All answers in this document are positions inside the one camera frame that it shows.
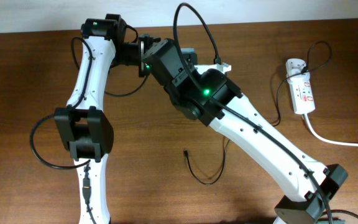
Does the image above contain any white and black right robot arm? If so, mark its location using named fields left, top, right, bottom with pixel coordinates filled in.
left=141, top=39, right=348, bottom=223

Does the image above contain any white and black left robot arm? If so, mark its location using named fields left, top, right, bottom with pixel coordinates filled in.
left=54, top=14, right=161, bottom=223

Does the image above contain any white charger plug adapter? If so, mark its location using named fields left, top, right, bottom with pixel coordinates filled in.
left=285, top=58, right=306, bottom=77

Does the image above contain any white power strip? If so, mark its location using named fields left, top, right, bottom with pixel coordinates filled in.
left=288, top=73, right=315, bottom=114

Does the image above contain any white power strip cord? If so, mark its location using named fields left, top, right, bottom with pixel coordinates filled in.
left=301, top=113, right=358, bottom=149

